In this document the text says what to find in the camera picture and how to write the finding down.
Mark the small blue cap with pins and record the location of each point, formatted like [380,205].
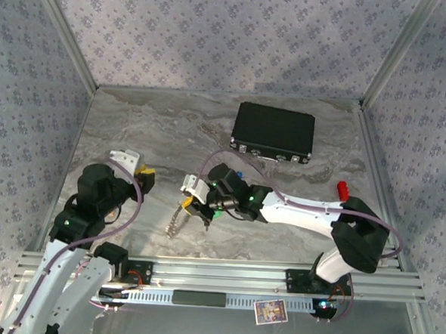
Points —
[239,174]

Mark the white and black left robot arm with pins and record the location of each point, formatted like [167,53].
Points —
[68,286]

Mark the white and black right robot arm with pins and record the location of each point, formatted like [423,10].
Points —
[303,213]

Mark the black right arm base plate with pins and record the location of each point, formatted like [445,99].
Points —
[299,281]

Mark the aluminium corner post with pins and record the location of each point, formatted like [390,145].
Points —
[64,32]
[400,53]

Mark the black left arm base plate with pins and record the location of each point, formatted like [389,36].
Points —
[141,271]

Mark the aluminium mounting rail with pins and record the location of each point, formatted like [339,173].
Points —
[220,274]

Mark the black hard case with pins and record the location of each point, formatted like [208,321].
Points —
[274,130]

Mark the colourful picture card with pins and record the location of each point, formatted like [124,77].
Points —
[271,312]

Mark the black pad on duct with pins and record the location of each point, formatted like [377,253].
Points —
[199,299]

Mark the red ridged toy brick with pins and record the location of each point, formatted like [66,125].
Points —
[343,189]

